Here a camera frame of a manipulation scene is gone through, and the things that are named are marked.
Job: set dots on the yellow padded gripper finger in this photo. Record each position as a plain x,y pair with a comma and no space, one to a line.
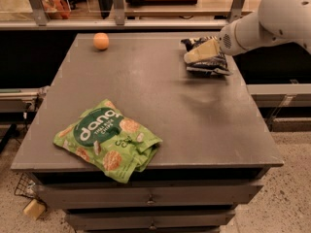
202,49

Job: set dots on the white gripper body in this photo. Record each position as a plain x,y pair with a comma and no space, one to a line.
226,43

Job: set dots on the blue chip bag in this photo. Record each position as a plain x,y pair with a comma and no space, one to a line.
213,66

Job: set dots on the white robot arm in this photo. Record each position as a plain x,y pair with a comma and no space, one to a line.
273,23

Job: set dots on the green rice chip bag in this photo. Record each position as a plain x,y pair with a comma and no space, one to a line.
114,143

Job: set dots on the orange plastic bag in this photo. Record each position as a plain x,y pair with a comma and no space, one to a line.
57,6

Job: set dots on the grey drawer cabinet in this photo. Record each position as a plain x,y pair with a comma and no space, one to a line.
214,152

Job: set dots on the orange ball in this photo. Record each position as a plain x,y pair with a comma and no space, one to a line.
101,41

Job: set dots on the upper drawer knob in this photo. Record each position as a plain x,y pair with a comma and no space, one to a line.
151,200

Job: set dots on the drawer knob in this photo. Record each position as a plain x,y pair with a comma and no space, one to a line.
152,226
151,200

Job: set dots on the lower drawer knob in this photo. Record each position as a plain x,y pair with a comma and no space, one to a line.
152,226

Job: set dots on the yellow sponge block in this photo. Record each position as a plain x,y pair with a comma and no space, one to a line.
34,209

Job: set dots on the grey metal shelf frame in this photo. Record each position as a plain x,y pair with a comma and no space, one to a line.
112,15

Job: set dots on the black wire basket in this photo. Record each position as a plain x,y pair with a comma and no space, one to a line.
24,187

